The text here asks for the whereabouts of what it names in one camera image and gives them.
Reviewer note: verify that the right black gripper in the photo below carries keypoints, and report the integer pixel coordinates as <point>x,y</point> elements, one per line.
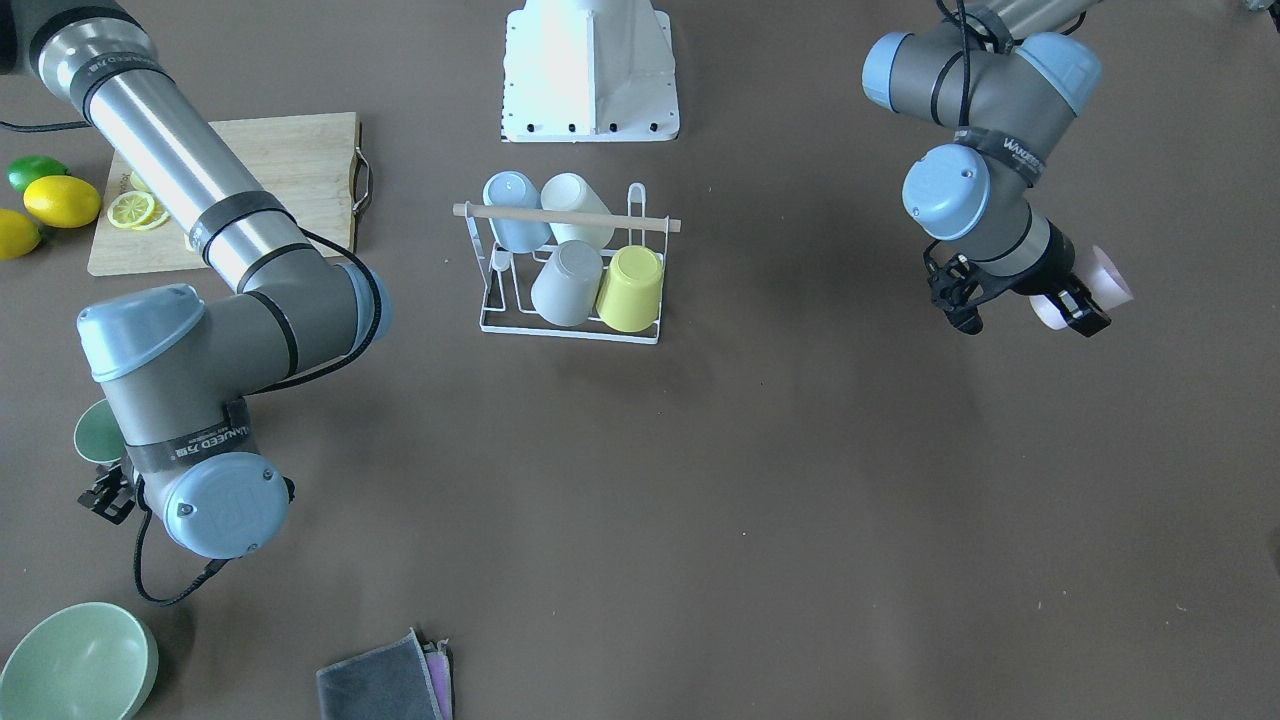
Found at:
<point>103,496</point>

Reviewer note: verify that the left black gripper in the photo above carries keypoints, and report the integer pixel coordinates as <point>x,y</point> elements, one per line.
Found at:
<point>1054,266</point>

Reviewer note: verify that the green plastic cup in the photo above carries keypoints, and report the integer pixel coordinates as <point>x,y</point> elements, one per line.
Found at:
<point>97,436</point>

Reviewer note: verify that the pink plastic cup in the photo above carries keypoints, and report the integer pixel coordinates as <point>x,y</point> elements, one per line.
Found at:
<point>1096,270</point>

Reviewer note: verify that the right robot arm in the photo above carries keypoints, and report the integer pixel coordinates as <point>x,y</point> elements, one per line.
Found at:
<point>175,369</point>

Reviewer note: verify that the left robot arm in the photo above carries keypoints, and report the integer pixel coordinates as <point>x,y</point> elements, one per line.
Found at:
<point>1007,79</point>

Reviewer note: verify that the yellow plastic cup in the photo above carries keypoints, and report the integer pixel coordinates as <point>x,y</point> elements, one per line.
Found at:
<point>629,299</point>

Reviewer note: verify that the grey plastic cup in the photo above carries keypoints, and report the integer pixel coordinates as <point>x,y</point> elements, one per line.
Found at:
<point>564,293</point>

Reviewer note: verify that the cream white plastic cup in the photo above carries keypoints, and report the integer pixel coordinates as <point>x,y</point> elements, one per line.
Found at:
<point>570,192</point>

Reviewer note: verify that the light blue plastic cup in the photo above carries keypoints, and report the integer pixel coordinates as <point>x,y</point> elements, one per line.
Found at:
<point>512,189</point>

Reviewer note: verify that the green bowl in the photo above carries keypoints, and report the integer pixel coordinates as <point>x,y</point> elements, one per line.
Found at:
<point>94,660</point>

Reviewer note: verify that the lemon slice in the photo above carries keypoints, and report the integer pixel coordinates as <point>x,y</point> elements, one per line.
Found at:
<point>157,218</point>
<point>132,209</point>

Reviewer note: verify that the whole yellow lemon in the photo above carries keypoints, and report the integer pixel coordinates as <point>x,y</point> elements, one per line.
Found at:
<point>64,202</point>

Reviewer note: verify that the green lime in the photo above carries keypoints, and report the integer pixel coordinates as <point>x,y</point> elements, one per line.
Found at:
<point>22,171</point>

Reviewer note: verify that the grey folded cloth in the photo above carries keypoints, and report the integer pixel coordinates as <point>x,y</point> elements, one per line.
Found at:
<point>407,679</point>

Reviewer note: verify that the wooden cutting board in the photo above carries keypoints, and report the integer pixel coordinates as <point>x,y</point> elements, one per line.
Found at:
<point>312,163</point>

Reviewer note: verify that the white wire cup holder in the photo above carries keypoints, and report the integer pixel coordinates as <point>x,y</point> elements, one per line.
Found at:
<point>506,307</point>

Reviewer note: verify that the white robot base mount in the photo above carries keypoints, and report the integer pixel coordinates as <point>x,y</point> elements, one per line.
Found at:
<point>589,72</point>

